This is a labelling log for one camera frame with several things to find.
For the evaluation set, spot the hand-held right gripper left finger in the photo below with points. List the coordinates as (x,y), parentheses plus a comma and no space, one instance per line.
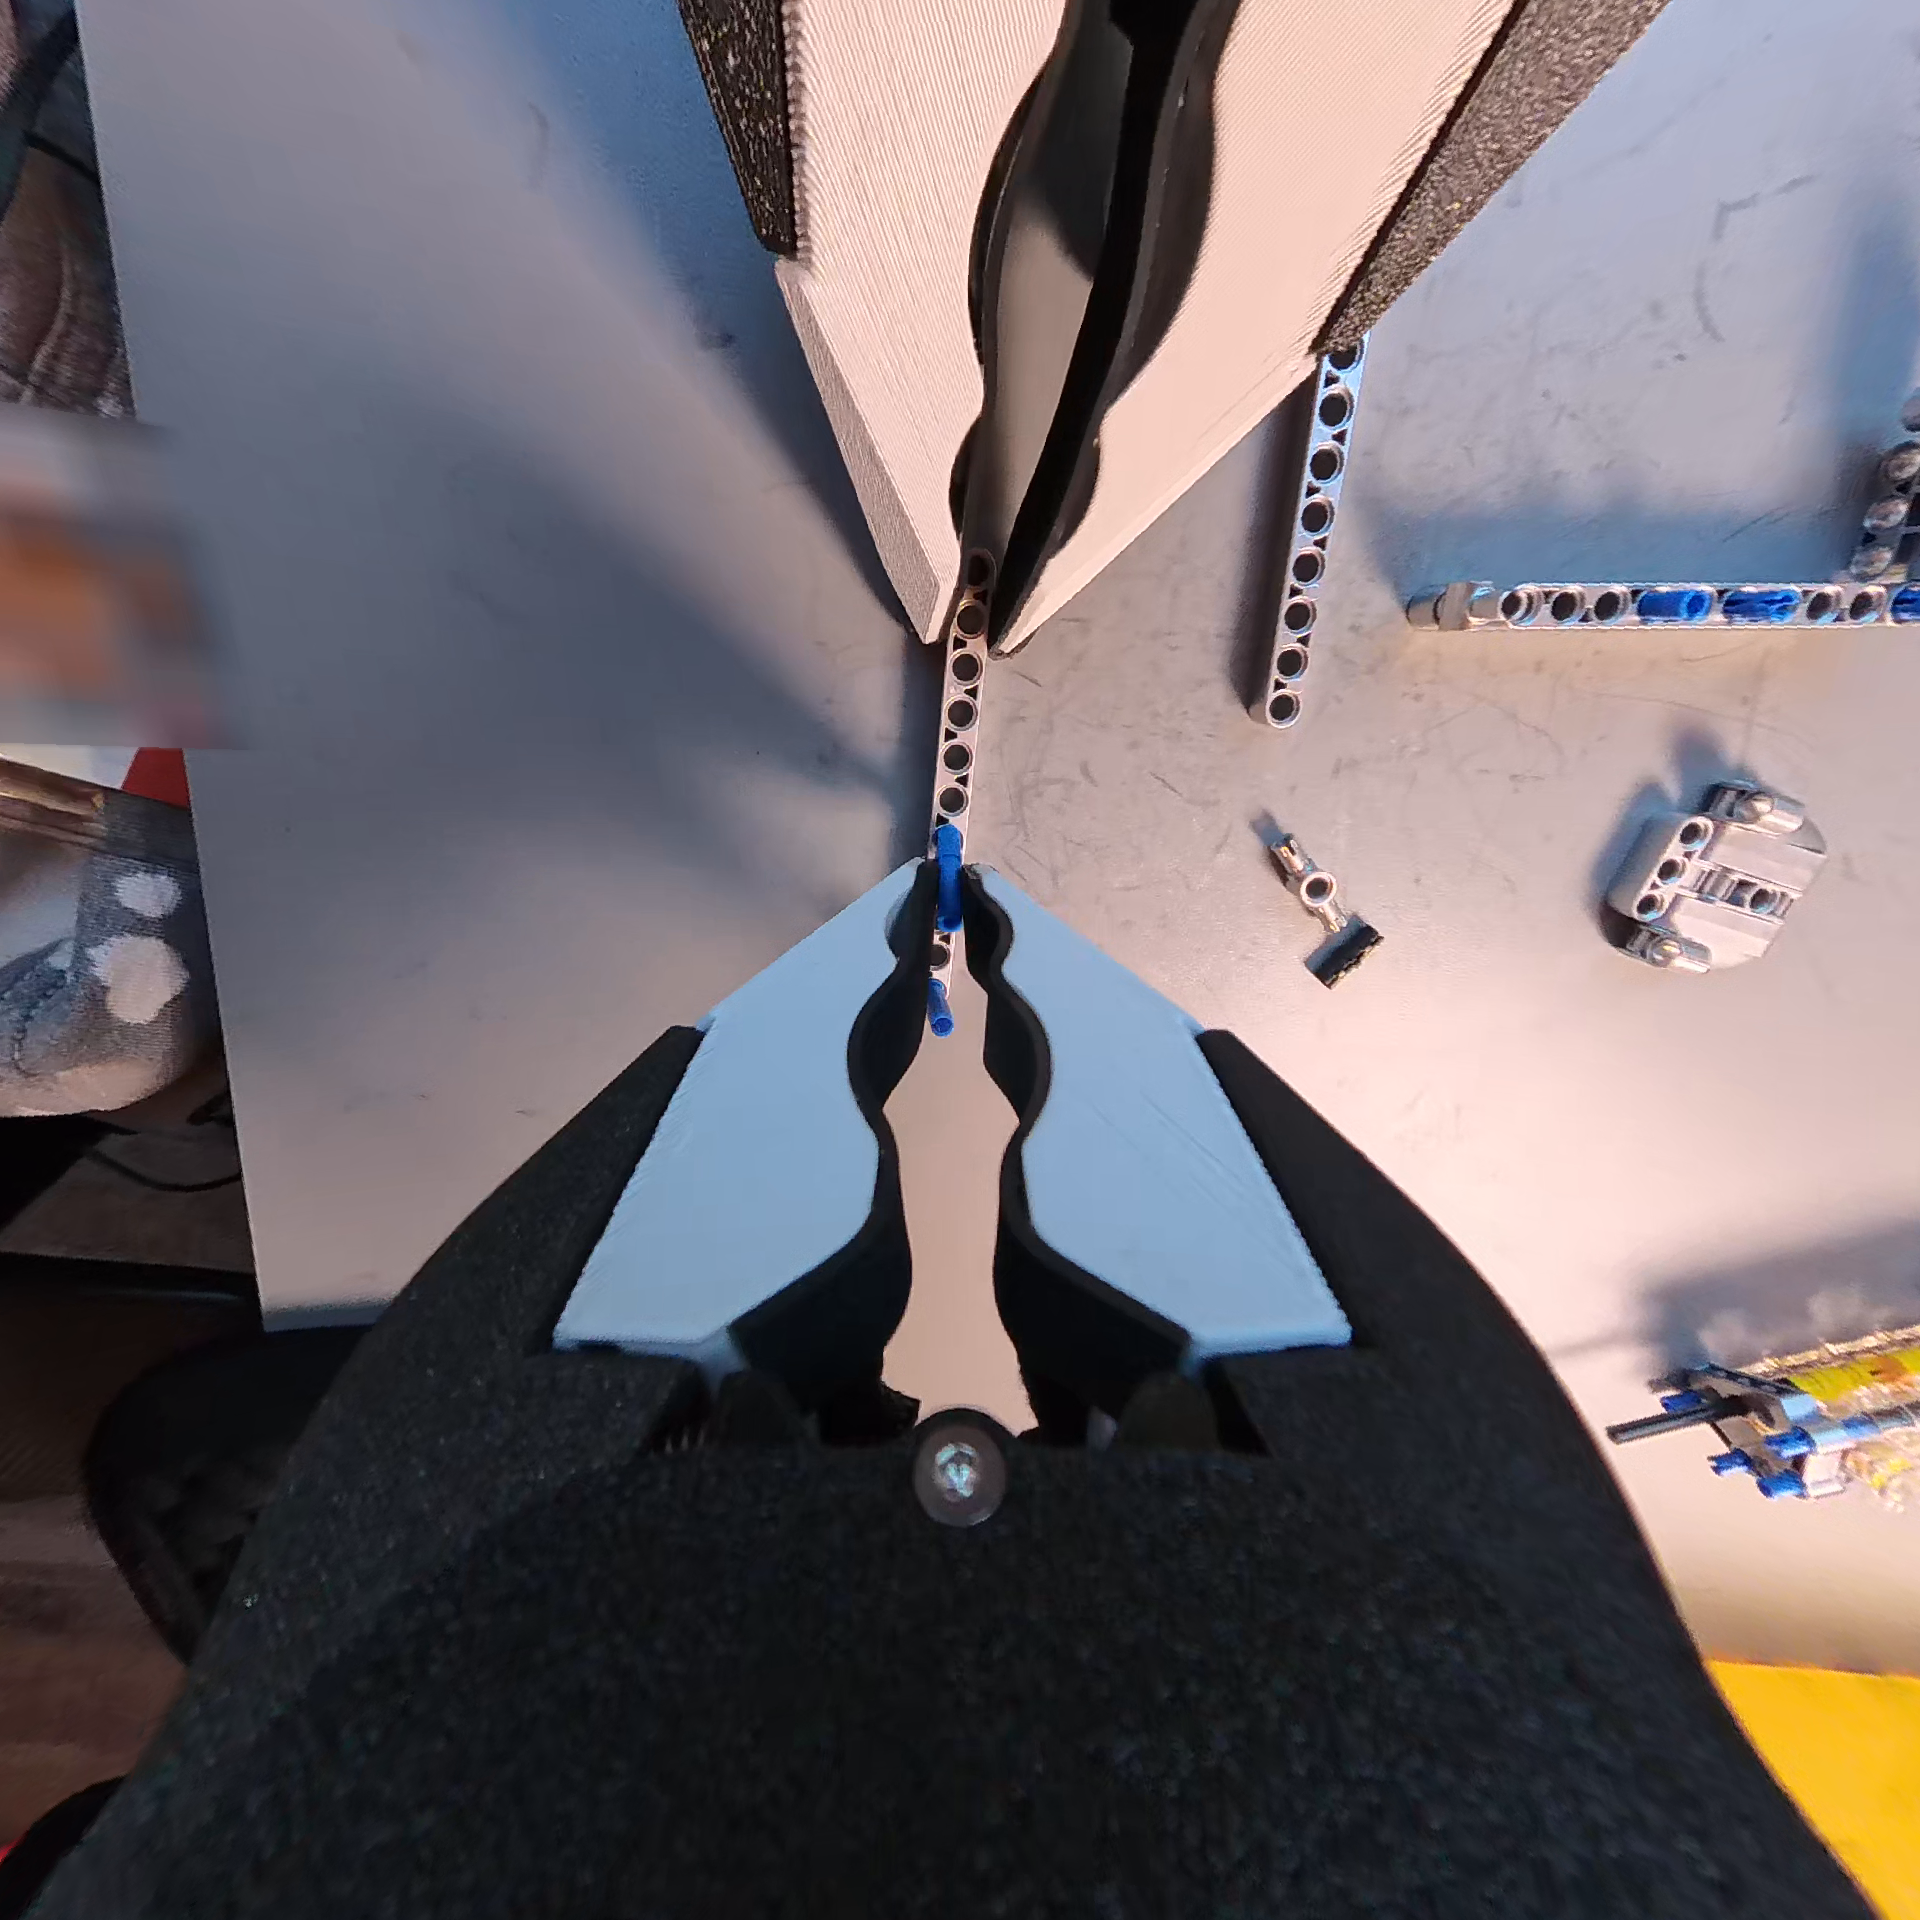
(751,1184)

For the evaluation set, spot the long grey beam with pins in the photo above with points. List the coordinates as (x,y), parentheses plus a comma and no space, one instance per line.
(1529,605)

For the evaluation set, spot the transparent brick assembly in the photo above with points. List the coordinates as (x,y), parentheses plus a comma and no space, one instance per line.
(1830,1411)

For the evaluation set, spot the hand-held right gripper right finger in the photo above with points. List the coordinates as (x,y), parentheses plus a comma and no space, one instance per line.
(1172,1184)

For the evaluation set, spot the small grey pin connector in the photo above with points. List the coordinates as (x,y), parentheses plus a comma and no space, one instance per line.
(1305,879)

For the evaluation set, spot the short grey building beam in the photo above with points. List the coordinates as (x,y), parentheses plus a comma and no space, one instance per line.
(1322,489)

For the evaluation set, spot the grey spotted cloth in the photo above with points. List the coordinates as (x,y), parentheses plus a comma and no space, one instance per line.
(106,975)

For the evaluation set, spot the pale patterned cloth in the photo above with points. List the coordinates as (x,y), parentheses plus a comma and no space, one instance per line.
(61,300)

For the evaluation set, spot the person's black clothing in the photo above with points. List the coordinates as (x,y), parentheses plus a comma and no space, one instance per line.
(225,1440)

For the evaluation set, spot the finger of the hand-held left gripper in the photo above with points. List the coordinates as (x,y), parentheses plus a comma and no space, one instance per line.
(1319,181)
(886,224)

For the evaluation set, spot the yellow storage bin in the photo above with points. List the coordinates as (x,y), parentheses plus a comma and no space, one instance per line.
(1845,1787)

